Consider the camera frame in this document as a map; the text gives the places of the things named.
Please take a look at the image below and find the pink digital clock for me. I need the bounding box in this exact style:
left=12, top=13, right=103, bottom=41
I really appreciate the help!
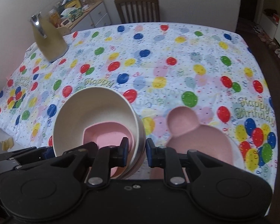
left=60, top=19, right=72, bottom=28

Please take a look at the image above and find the balloon birthday tablecloth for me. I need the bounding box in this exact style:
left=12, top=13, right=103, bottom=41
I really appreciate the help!
left=0, top=23, right=278, bottom=185

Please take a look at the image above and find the small pink eared bowl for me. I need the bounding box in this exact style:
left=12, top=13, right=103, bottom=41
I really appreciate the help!
left=83, top=121, right=135, bottom=178

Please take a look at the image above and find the pink bear-shaped plate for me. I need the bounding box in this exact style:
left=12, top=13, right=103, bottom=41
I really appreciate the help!
left=152, top=106, right=234, bottom=165

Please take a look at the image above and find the dark wooden chair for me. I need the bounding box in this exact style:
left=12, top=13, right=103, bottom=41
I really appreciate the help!
left=114, top=0, right=160, bottom=24

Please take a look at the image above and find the cream round bowl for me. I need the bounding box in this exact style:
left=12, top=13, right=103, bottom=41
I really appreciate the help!
left=52, top=86, right=141, bottom=180

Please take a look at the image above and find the tissue box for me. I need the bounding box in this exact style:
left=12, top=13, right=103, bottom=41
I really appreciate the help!
left=60, top=7, right=83, bottom=22

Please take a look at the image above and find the pink round bowl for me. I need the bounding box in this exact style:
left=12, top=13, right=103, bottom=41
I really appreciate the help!
left=120, top=114, right=146, bottom=179

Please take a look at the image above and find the wooden sideboard with drawers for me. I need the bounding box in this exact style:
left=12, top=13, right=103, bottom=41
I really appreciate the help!
left=57, top=0, right=111, bottom=36

